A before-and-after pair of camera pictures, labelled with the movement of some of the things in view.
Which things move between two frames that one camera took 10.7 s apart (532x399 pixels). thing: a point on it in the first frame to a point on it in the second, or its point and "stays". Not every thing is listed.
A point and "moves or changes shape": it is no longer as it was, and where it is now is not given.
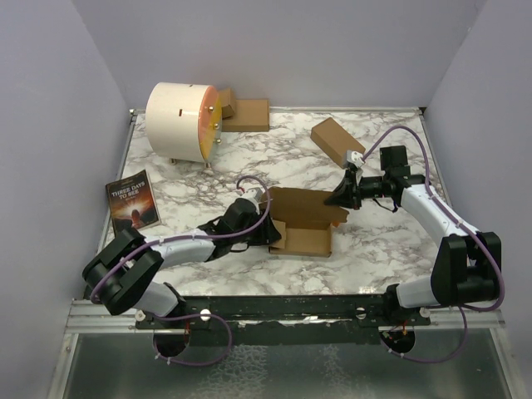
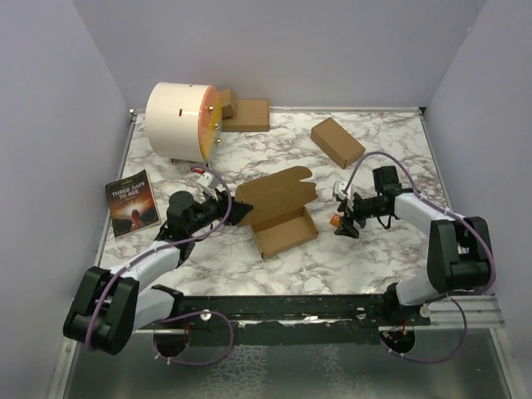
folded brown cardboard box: (335, 141) stays
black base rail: (279, 320) stays
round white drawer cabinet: (184, 120) stays
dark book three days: (132, 197) stays
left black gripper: (267, 233) to (238, 211)
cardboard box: (303, 221) moves or changes shape
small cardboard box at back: (228, 102) stays
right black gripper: (344, 194) to (347, 228)
